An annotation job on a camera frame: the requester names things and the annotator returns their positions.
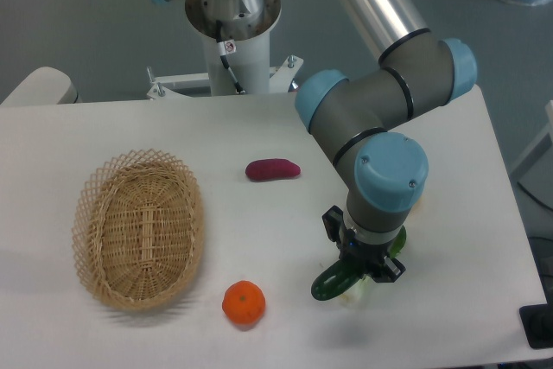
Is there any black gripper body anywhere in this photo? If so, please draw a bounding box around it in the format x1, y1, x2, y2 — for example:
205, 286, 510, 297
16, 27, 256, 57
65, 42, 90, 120
322, 206, 407, 284

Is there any dark green cucumber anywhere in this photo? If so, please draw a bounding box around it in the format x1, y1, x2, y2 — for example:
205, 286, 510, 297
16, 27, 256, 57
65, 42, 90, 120
311, 259, 362, 302

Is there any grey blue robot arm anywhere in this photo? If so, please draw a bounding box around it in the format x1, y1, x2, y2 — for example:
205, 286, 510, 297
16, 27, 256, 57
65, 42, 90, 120
153, 0, 478, 300

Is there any green bok choy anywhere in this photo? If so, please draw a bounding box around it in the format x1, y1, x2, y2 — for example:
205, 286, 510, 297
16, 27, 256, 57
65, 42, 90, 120
338, 226, 407, 307

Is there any orange tangerine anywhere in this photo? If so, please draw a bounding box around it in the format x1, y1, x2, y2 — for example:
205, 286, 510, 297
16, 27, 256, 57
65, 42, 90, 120
221, 280, 266, 326

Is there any purple sweet potato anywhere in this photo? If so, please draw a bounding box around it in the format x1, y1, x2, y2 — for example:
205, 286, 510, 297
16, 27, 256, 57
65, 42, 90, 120
245, 158, 302, 181

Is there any black device at table edge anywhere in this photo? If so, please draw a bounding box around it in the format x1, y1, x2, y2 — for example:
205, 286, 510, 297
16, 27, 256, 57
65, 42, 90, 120
519, 304, 552, 350

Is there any white furniture at right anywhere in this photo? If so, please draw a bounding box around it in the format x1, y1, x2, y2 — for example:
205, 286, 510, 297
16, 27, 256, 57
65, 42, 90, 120
509, 100, 552, 182

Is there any woven wicker basket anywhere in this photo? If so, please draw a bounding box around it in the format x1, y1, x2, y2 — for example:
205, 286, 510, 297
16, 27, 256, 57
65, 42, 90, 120
72, 150, 204, 312

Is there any white chair back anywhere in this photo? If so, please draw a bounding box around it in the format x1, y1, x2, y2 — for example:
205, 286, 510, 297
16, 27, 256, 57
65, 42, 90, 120
1, 67, 82, 107

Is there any black cable on pedestal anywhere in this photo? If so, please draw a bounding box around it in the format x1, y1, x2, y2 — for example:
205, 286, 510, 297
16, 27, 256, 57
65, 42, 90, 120
213, 18, 247, 96

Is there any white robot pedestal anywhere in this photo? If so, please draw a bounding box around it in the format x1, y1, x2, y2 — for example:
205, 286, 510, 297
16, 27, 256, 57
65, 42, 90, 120
148, 0, 304, 99

